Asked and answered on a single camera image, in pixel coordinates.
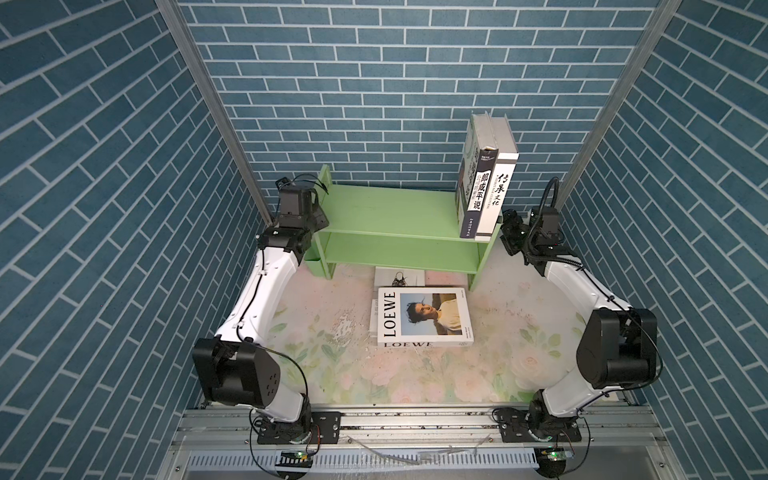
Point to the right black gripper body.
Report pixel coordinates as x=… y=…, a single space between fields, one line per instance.
x=514 y=237

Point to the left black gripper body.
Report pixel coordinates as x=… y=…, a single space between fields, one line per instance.
x=315 y=218

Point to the large white black-spine book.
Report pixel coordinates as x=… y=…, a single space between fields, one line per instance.
x=507 y=157

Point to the Chinese book with man portrait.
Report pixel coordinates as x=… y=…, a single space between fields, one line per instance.
x=479 y=156

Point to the green two-tier shelf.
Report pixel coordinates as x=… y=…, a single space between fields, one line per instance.
x=387 y=227

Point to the white book with barcode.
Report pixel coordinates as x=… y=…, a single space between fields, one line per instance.
x=398 y=277

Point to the white Loewe Foundation Craft Prize book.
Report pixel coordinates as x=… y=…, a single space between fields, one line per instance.
x=423 y=317

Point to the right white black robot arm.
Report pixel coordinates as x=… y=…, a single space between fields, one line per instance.
x=617 y=350

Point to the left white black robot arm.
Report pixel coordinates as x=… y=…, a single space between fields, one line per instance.
x=234 y=366

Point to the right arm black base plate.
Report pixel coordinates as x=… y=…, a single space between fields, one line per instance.
x=518 y=426

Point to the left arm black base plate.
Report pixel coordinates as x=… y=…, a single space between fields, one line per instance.
x=321 y=427

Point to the aluminium mounting rail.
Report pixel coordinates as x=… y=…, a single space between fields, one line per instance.
x=604 y=424

